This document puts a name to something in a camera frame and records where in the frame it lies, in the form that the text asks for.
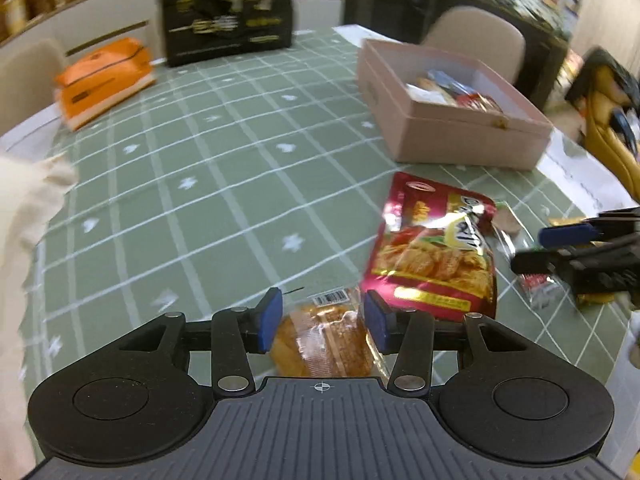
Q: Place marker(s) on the white cloth bag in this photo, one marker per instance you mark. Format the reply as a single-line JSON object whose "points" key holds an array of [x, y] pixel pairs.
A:
{"points": [[32, 194]]}

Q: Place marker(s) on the green grid tablecloth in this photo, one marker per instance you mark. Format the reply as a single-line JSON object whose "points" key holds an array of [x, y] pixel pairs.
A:
{"points": [[234, 176]]}

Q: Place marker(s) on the seen blue finger of the right gripper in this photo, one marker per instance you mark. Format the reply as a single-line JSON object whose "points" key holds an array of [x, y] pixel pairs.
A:
{"points": [[570, 235]]}

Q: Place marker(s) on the beige chair right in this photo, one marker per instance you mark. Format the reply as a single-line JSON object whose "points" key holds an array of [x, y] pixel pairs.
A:
{"points": [[476, 33]]}

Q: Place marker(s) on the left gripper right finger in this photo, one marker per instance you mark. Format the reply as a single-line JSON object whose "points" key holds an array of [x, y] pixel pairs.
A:
{"points": [[406, 334]]}

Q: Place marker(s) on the magenta fried chicken snack bag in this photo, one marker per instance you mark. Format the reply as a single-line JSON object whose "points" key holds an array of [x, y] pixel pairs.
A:
{"points": [[432, 253]]}

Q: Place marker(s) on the pink storage box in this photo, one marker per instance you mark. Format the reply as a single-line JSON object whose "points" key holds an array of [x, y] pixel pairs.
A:
{"points": [[515, 136]]}

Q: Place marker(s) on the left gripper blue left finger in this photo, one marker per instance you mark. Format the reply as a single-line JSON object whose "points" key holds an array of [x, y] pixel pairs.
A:
{"points": [[234, 334]]}

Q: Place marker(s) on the beige chair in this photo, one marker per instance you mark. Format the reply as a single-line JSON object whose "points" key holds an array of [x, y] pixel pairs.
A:
{"points": [[476, 33], [27, 81]]}

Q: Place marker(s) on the seen black finger of the right gripper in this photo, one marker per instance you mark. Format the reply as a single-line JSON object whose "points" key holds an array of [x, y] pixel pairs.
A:
{"points": [[530, 262]]}

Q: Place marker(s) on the clear wrapped biscuit packet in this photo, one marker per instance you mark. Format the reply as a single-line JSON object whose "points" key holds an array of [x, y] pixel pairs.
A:
{"points": [[540, 290]]}

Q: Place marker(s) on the black gift box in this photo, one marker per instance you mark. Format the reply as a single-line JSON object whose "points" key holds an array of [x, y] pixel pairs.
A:
{"points": [[199, 30]]}

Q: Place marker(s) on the orange snack package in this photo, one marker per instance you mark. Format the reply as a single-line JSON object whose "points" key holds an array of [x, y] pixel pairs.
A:
{"points": [[102, 79]]}

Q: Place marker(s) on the bread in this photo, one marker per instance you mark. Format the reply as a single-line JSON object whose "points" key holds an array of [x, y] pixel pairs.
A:
{"points": [[325, 336]]}

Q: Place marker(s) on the snacks inside pink box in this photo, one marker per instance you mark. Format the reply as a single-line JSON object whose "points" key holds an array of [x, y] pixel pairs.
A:
{"points": [[437, 87]]}

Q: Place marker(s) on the beige chair left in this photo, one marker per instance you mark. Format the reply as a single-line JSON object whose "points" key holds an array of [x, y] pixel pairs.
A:
{"points": [[27, 81]]}

